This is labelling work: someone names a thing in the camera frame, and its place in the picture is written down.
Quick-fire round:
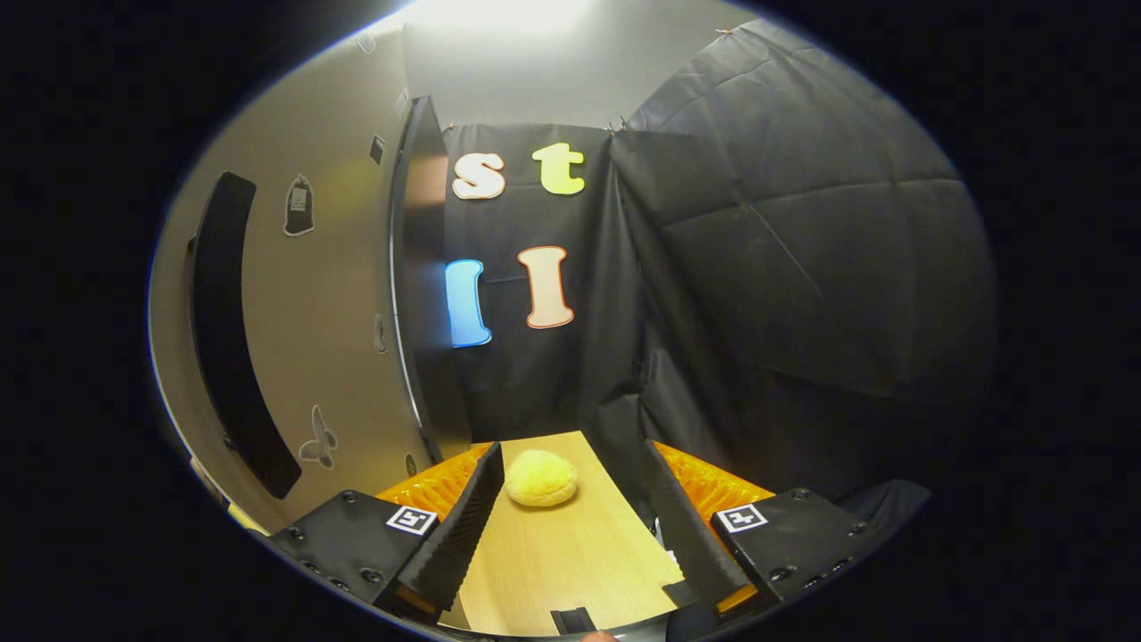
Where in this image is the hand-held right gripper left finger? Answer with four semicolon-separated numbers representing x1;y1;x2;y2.
267;441;507;618

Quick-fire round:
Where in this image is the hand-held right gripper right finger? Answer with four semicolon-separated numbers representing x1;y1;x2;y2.
642;437;881;618

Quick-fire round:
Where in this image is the dark grey cabinet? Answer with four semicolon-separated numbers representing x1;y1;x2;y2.
389;95;474;465

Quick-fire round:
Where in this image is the grey cabinet door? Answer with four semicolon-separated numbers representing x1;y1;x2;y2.
147;25;439;536

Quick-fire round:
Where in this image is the black cabinet door handle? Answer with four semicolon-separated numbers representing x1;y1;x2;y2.
189;171;303;501

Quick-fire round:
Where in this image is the yellow round sponge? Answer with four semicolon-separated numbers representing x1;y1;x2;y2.
505;449;579;509

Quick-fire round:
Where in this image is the black backdrop cloth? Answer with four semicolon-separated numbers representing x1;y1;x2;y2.
440;18;999;536

